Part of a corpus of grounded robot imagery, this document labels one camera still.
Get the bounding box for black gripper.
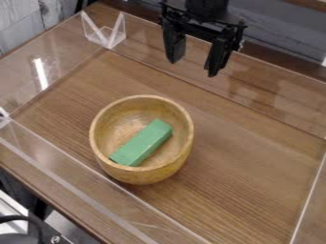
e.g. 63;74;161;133
159;0;247;77

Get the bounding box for green rectangular block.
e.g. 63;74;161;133
109;119;174;167

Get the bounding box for brown wooden bowl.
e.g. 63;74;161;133
89;95;194;185

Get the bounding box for black cable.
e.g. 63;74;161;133
0;214;45;244

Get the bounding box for black metal bracket with screw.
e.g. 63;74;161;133
27;212;73;244

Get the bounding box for clear acrylic tray walls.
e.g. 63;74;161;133
0;5;326;244

